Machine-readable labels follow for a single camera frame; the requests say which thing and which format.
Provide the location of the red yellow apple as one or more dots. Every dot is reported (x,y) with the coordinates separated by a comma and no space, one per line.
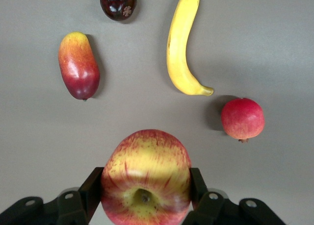
(147,166)

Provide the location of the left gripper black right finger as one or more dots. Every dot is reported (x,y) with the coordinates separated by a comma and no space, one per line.
(216,210)

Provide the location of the red pomegranate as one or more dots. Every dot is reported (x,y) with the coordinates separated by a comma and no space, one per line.
(243,117)

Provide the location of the red yellow mango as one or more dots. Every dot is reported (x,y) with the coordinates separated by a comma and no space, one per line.
(78,68)

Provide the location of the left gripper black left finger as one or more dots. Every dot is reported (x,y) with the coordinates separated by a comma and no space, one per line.
(73,207)

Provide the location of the yellow banana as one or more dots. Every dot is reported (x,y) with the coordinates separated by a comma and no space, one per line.
(179,51)

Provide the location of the brown table cover mat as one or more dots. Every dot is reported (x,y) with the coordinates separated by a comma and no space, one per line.
(36,136)

